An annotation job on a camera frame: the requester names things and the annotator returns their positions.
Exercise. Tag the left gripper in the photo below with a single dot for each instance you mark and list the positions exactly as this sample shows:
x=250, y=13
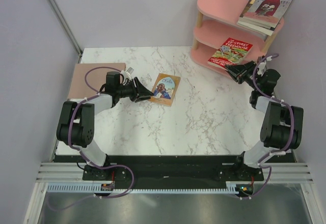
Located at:
x=139, y=92

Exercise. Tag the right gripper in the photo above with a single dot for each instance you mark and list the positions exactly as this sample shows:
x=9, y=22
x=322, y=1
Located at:
x=235, y=70

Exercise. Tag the red Treehouse book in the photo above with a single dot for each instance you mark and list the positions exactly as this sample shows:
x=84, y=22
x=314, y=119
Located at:
x=232, y=52

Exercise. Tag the tan Othello book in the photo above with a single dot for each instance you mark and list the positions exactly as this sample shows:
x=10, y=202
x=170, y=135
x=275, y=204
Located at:
x=164, y=89

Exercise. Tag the brown cardboard file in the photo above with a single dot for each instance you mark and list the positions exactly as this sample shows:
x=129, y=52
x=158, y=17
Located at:
x=88, y=78

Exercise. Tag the pink Shakespeare story book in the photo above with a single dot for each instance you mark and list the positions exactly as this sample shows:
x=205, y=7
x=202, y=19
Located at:
x=268, y=12

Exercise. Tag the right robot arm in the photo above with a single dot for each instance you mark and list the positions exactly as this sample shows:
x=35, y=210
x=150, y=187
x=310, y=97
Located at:
x=281, y=129

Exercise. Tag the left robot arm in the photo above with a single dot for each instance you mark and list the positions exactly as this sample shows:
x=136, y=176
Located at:
x=76, y=126

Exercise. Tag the pink three-tier shelf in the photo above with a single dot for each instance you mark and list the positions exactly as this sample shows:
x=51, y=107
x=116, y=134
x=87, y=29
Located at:
x=216, y=22

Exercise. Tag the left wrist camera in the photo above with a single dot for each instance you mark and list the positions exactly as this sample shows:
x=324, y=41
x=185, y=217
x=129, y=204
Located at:
x=129, y=71

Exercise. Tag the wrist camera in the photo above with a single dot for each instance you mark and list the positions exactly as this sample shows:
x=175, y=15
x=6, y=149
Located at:
x=129, y=71
x=261, y=62

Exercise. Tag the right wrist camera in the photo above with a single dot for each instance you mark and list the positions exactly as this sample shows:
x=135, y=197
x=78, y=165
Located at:
x=261, y=62

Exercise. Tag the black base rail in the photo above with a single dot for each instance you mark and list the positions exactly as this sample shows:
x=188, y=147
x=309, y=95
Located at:
x=213, y=167

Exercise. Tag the white slotted cable duct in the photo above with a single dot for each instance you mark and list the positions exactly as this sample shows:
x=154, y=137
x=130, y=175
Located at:
x=115, y=188

